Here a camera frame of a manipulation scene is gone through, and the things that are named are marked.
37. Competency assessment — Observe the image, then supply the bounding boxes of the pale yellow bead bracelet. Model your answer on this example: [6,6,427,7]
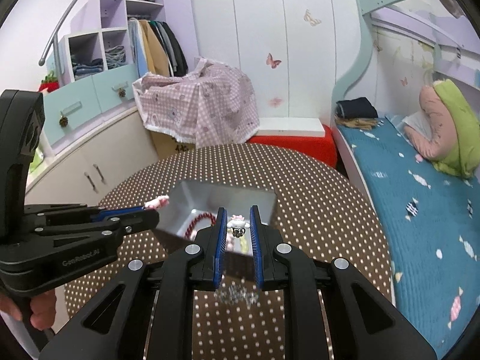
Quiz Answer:
[224,232,251,255]

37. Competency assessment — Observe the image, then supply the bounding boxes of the silver rhinestone chain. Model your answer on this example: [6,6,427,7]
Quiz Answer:
[214,281,260,307]

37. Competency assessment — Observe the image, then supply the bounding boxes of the dark red bead bracelet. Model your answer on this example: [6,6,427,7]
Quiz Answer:
[183,211,219,241]

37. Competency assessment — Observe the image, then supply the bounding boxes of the left hand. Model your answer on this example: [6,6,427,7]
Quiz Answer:
[1,290,57,331]

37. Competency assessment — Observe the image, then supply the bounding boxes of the grey metal tin box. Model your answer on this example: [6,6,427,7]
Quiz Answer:
[155,179,278,282]

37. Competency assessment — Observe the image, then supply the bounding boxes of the brown polka dot tablecloth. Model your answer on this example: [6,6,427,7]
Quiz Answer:
[63,142,393,360]

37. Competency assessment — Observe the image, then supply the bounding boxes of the cream cabinet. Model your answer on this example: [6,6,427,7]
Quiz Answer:
[25,108,158,206]

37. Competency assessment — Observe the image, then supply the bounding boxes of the cardboard box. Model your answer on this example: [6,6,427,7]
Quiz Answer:
[150,132,195,160]

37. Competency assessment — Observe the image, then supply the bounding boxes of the red storage box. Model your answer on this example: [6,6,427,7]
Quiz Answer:
[247,125,338,168]

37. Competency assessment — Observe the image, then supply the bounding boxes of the white foam board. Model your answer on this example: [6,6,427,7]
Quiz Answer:
[256,117,326,138]

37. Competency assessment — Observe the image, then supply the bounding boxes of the teal drawer unit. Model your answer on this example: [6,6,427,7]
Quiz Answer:
[43,64,138,146]

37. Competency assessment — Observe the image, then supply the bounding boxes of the pink checkered cloth cover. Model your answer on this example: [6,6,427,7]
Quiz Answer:
[133,58,260,148]

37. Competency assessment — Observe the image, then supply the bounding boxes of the folded dark clothes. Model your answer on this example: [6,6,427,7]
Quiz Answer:
[335,97,378,119]

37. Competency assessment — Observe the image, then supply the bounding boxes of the hanging clothes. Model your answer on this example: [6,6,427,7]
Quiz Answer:
[128,18,189,77]

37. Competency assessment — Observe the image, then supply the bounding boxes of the teal candy print bedsheet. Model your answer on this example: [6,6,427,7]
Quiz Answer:
[338,119,479,359]

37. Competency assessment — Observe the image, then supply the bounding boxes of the white cubby shelf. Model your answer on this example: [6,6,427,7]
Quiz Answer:
[55,0,164,85]

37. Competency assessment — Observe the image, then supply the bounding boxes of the pink and green pillow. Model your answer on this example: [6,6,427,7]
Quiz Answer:
[403,80,479,179]

